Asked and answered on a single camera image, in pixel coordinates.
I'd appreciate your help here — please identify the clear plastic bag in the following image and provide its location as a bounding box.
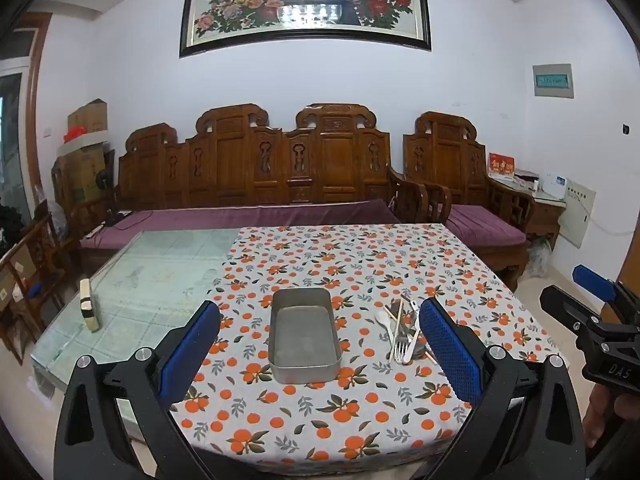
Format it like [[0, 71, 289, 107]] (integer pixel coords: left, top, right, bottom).
[[522, 237, 553, 278]]

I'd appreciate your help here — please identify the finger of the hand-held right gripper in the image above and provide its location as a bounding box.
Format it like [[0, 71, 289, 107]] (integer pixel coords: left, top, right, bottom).
[[572, 264, 640, 323], [539, 285, 608, 333]]

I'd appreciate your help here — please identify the purple armchair cushion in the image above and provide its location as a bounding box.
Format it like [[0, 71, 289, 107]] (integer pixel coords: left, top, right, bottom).
[[445, 204, 532, 247]]

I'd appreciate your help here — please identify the person's right hand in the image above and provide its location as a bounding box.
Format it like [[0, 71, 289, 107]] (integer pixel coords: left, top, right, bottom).
[[584, 387, 640, 448]]

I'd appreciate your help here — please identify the beige wall cabinet door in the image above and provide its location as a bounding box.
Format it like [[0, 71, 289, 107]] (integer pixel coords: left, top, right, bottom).
[[555, 177, 597, 249]]

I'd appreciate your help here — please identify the white electronic device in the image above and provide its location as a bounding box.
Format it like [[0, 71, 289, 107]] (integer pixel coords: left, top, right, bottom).
[[537, 174, 571, 200]]

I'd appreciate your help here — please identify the grey wall panel green label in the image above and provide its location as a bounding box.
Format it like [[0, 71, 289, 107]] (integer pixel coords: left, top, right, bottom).
[[531, 63, 574, 98]]

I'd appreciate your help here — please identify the carved wooden armchair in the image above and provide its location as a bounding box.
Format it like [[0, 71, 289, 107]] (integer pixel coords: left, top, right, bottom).
[[402, 111, 536, 291]]

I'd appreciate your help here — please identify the wooden side table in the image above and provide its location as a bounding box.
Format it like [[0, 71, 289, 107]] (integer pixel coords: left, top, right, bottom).
[[487, 175, 566, 251]]

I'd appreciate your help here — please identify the carved wooden sofa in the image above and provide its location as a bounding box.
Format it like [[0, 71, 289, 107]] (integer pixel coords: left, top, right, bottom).
[[70, 103, 430, 273]]

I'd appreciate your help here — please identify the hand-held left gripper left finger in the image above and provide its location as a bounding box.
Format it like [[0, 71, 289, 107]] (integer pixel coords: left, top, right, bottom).
[[54, 300, 222, 480]]

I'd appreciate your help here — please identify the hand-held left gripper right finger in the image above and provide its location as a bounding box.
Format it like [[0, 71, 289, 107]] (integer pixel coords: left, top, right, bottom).
[[419, 297, 586, 480]]

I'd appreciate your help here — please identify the wooden side chair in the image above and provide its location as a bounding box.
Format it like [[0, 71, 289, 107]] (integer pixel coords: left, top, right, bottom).
[[0, 210, 66, 366]]

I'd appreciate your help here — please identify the wooden door frame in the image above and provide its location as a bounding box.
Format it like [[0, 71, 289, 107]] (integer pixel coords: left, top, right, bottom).
[[15, 12, 53, 211]]

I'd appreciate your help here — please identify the purple sofa cushion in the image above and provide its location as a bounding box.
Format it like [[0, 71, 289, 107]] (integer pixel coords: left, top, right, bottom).
[[80, 199, 401, 251]]

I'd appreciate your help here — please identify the beige block with black band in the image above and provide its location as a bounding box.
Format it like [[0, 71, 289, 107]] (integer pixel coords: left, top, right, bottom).
[[79, 278, 101, 332]]

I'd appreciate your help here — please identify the red gift box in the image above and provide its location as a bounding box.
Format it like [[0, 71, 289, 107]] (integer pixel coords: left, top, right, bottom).
[[487, 152, 516, 181]]

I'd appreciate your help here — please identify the white wall cable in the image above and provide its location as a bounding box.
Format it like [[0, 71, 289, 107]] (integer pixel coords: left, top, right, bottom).
[[595, 217, 633, 236]]

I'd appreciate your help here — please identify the light wooden chopstick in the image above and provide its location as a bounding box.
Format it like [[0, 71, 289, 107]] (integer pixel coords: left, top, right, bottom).
[[389, 296, 405, 362], [392, 297, 407, 356]]

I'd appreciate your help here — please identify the rectangular metal tray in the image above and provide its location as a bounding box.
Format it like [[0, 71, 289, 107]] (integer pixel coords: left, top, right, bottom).
[[268, 288, 343, 385]]

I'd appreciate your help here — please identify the small cardboard box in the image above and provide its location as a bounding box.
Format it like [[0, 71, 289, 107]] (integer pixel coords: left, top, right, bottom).
[[67, 99, 108, 136]]

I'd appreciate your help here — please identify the framed peacock flower painting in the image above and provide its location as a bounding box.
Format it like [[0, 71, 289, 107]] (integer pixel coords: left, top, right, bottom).
[[179, 0, 432, 58]]

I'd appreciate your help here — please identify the white plastic spoon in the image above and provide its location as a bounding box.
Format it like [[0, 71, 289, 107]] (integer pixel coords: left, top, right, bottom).
[[375, 309, 396, 343]]

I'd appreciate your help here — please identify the orange print tablecloth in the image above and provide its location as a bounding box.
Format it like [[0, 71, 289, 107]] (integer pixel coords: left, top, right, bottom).
[[167, 223, 571, 478]]

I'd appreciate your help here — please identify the large cardboard box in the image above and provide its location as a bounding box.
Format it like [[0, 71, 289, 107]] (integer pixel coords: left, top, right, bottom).
[[55, 142, 113, 206]]

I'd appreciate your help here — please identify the black standing fan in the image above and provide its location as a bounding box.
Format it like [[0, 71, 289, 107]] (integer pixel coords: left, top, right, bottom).
[[95, 167, 118, 226]]

